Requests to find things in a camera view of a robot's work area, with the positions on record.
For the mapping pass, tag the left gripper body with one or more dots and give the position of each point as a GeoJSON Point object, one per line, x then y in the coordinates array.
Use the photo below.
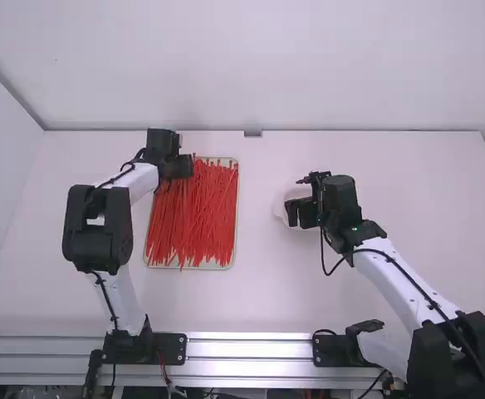
{"type": "Point", "coordinates": [177, 167]}

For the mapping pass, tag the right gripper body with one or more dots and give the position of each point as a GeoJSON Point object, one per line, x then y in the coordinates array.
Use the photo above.
{"type": "Point", "coordinates": [305, 213]}

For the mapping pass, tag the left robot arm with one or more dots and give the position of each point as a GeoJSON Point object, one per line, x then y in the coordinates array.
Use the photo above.
{"type": "Point", "coordinates": [101, 249]}

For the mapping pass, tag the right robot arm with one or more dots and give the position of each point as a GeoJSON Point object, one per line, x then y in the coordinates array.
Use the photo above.
{"type": "Point", "coordinates": [392, 270]}

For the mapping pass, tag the white dish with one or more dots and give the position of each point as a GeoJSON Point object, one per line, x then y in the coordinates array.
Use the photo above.
{"type": "Point", "coordinates": [279, 208]}

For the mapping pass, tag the pale tray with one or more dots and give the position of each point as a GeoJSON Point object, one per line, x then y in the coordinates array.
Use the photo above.
{"type": "Point", "coordinates": [209, 267]}

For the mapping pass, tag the silver rails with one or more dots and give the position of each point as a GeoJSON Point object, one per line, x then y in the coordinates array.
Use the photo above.
{"type": "Point", "coordinates": [246, 353]}

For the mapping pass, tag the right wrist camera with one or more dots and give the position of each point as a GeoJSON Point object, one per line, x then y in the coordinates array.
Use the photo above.
{"type": "Point", "coordinates": [314, 178]}

